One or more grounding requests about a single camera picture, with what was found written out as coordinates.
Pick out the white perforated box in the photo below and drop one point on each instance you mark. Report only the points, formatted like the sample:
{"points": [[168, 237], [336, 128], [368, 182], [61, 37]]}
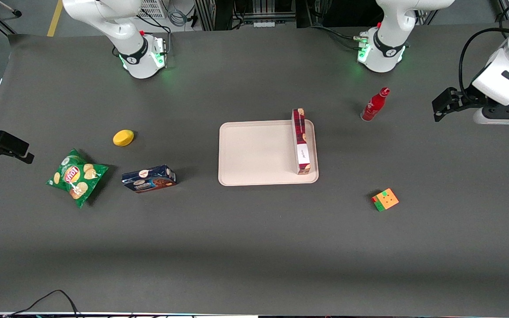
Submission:
{"points": [[153, 8]]}

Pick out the dark blue cookie box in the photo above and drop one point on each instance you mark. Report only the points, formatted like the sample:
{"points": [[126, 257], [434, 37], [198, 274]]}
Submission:
{"points": [[148, 180]]}

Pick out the yellow lemon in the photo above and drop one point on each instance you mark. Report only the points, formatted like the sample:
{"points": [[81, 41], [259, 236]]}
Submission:
{"points": [[123, 138]]}

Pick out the red cookie box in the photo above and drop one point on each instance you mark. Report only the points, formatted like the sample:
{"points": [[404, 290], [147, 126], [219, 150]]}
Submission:
{"points": [[301, 145]]}

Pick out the dark grey table mat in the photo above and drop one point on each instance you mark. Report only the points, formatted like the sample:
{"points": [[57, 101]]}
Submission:
{"points": [[254, 243]]}

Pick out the black equipment rack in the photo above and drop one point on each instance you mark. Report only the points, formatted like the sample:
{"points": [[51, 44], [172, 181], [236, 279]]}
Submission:
{"points": [[212, 13]]}

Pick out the white power strip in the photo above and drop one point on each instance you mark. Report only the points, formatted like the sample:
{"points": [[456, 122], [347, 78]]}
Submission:
{"points": [[264, 24]]}

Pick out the red soda bottle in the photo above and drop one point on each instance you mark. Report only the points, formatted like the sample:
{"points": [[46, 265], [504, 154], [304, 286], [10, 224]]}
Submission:
{"points": [[373, 108]]}

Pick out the green Lays chips bag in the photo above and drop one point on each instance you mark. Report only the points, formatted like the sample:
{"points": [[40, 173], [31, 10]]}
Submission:
{"points": [[75, 179]]}

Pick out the orange Rubik's cube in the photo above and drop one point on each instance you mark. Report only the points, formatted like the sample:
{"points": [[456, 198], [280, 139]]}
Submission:
{"points": [[387, 201]]}

